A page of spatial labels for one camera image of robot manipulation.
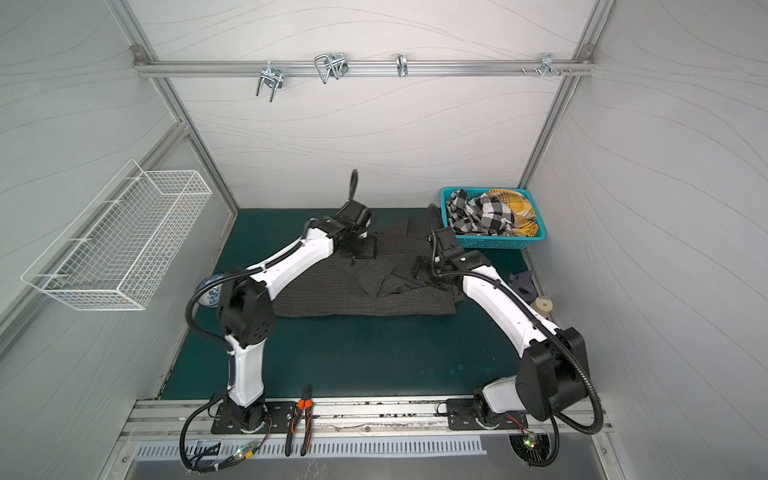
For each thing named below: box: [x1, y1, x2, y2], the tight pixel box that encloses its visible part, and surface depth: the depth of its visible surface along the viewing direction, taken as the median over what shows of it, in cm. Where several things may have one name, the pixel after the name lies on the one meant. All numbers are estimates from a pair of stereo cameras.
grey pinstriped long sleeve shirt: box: [272, 216, 465, 317], surface depth 95 cm
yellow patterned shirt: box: [486, 189, 539, 238], surface depth 106 cm
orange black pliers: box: [284, 384, 313, 456], surface depth 75 cm
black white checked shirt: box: [447, 189, 515, 236], surface depth 105 cm
